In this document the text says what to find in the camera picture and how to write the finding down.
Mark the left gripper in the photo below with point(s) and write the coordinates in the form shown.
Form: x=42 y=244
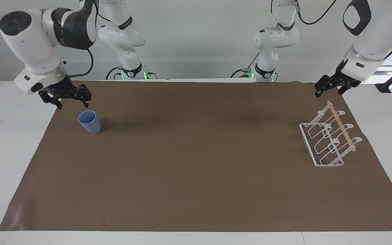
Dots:
x=344 y=75

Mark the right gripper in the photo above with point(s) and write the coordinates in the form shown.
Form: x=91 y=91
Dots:
x=59 y=87

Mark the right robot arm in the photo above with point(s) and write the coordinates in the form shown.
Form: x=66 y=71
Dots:
x=36 y=41

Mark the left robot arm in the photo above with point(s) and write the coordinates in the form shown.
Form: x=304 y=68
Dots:
x=373 y=37

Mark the blue plastic cup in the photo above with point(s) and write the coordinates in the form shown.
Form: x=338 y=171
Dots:
x=90 y=122

